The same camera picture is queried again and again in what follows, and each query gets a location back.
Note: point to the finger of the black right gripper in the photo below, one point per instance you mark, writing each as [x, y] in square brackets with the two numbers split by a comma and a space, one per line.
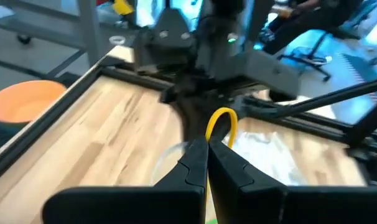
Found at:
[238, 107]
[193, 118]

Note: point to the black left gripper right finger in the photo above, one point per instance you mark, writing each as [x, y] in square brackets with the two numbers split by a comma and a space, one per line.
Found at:
[285, 205]

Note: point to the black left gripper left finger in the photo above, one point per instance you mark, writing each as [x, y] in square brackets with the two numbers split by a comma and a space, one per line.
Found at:
[129, 205]

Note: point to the yellow rubber band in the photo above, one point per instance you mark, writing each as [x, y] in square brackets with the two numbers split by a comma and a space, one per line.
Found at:
[211, 119]

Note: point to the clear plastic zip bag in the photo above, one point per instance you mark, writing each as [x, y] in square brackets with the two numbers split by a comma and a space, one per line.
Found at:
[269, 155]

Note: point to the black office chair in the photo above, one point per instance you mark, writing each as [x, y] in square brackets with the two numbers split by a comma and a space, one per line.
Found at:
[309, 59]

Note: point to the person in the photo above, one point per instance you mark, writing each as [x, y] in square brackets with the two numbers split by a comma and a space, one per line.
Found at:
[300, 28]

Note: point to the orange bowl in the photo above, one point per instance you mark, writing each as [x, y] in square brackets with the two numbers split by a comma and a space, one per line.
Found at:
[23, 99]

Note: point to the black caster wheel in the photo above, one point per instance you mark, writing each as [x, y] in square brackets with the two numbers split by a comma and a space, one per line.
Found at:
[23, 39]

